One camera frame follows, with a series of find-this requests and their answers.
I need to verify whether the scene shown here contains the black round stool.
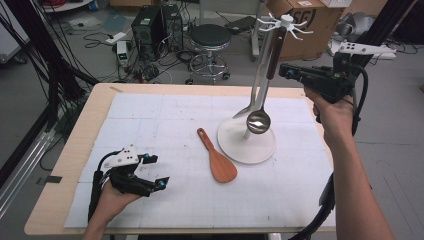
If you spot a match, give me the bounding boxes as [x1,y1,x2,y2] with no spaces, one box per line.
[184,23,233,86]

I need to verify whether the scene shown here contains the white flat board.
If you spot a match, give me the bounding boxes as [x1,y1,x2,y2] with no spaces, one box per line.
[328,39,398,61]

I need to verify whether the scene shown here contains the left hand-held gripper black cable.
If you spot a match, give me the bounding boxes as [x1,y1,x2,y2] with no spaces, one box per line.
[87,150,123,223]

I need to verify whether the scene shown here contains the black tape piece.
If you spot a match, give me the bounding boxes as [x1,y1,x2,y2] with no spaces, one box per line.
[36,175,63,186]

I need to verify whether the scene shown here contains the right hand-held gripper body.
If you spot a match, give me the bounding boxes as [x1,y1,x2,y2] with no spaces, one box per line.
[297,41,398,105]

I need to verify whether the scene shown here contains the black metal frame strut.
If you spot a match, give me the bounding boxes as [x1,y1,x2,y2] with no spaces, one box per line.
[0,0,101,134]
[349,0,418,68]

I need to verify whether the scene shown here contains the grey bag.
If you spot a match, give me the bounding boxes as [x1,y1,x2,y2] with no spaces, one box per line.
[334,11,376,46]

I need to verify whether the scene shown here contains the wooden rice paddle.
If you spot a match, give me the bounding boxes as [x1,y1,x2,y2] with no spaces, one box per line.
[196,127,239,184]

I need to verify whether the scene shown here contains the person's left hand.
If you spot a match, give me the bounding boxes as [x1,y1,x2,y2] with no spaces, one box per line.
[89,181,143,228]

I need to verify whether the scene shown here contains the white cabinet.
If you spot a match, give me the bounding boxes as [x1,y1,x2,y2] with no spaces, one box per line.
[0,6,29,64]

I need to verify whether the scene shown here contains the steel ladle with brown handle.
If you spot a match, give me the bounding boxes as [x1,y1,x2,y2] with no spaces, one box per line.
[245,26,288,135]

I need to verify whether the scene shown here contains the hand-held gripper black cable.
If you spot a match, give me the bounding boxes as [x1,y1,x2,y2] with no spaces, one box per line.
[288,63,369,240]
[87,150,123,223]

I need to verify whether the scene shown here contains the large black computer tower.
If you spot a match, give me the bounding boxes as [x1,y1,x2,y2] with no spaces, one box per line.
[131,6,168,61]

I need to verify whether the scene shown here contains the white round table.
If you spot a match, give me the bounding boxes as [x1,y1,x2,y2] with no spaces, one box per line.
[39,0,94,14]

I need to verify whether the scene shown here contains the white utensil rack stand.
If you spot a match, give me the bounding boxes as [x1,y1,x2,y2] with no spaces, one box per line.
[217,12,314,165]

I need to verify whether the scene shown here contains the white keyboard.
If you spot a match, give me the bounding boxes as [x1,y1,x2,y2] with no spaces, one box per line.
[319,0,353,8]

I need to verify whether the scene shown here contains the black cable tangle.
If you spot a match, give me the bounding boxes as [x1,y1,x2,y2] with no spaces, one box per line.
[126,49,188,84]

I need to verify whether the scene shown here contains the white power strip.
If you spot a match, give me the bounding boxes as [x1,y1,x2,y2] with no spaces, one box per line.
[105,31,128,45]

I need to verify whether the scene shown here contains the aluminium rail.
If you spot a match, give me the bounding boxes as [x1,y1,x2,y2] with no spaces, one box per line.
[0,128,56,218]

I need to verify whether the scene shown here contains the cardboard box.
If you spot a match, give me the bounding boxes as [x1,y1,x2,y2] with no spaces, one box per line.
[264,0,346,66]

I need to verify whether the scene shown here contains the stainless steel spatula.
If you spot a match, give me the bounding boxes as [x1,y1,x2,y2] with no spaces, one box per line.
[232,28,279,120]

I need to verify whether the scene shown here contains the white device with green display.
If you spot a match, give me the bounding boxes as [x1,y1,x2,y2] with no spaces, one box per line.
[115,40,130,67]

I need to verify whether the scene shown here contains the person's right hand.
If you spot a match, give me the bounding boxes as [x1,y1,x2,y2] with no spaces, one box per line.
[303,86,356,149]

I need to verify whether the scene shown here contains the right hand-held gripper black cable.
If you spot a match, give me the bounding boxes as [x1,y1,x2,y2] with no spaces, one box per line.
[288,63,369,240]

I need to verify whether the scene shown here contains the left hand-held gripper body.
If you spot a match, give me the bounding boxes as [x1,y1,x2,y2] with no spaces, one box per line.
[103,144,158,198]

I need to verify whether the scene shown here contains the slim black computer tower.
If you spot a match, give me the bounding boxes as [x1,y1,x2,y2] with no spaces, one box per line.
[161,3,184,51]

